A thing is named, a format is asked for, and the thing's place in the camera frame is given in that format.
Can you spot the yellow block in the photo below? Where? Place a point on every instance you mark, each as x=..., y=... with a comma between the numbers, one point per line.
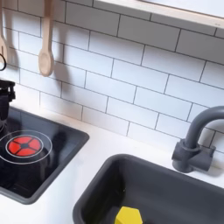
x=128, y=216

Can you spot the black stove top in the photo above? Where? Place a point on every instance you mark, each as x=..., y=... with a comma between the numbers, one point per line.
x=58, y=145

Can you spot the wooden spoon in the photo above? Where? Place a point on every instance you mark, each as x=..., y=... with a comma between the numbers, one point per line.
x=46, y=58

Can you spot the dark grey tap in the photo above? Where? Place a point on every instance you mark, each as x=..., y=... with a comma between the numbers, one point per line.
x=189, y=151

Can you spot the dark grey sink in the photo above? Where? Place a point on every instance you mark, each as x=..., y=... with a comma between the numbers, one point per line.
x=175, y=198

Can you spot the wooden shelf board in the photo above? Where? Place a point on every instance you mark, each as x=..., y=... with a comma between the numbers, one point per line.
x=163, y=13

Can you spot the wooden slotted spatula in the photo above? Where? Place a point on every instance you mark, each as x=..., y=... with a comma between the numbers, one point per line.
x=3, y=43

